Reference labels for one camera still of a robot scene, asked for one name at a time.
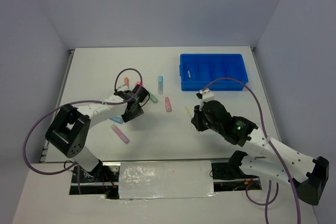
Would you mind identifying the green correction tape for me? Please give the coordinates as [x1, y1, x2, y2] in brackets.
[149, 92, 158, 103]

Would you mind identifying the yellow highlighter pen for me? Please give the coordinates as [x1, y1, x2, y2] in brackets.
[185, 105, 200, 135]

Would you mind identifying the pink correction tape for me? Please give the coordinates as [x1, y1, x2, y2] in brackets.
[164, 97, 172, 112]

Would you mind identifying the purple clear pen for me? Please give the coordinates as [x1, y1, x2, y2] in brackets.
[186, 65, 192, 81]

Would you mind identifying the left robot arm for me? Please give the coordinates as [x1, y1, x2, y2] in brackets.
[45, 85, 150, 182]

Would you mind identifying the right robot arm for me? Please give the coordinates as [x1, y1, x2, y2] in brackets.
[191, 100, 329, 206]

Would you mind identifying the pink purple highlighter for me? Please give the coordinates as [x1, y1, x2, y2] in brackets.
[111, 124, 130, 144]

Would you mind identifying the pink lid clip jar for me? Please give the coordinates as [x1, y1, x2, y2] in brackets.
[134, 81, 144, 87]

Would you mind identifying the light blue eraser stick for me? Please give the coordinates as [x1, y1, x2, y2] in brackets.
[158, 76, 163, 95]

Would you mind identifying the blue plastic compartment tray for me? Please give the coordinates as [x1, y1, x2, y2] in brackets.
[179, 54, 249, 91]

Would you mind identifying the silver foil tape sheet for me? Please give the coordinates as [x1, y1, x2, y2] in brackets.
[118, 161, 215, 199]

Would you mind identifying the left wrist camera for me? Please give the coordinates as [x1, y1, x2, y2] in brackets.
[117, 84, 130, 92]

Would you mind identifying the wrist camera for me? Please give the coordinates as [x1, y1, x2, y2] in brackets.
[117, 84, 130, 92]
[196, 89, 215, 103]

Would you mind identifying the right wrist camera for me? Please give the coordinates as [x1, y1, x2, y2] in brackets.
[196, 89, 215, 103]

